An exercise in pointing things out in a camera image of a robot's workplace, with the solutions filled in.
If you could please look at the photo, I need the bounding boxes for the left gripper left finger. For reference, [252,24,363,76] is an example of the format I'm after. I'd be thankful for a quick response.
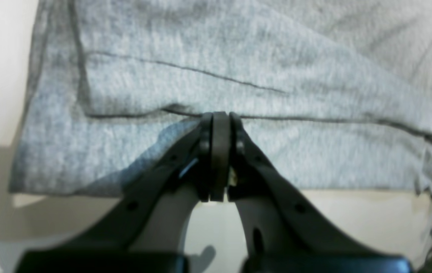
[16,113,214,273]

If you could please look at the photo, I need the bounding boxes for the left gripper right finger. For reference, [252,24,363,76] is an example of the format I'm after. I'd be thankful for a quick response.
[212,112,413,273]

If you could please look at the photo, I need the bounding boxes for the grey T-shirt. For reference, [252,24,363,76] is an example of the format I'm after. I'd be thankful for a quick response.
[9,0,432,197]

